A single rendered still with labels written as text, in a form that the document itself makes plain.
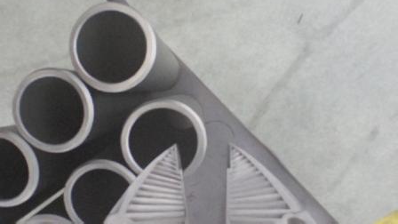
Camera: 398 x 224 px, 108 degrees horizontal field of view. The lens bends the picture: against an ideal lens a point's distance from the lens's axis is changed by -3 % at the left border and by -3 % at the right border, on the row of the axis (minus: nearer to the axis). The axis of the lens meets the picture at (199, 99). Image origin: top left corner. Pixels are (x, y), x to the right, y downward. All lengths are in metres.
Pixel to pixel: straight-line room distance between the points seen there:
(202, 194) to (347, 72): 0.88
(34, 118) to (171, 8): 0.68
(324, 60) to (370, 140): 0.48
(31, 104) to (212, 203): 0.54
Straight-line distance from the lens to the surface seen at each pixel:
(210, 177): 0.57
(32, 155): 0.34
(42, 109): 0.36
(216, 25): 0.81
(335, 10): 1.06
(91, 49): 0.31
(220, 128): 0.51
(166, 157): 0.16
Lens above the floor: 0.74
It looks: 86 degrees down
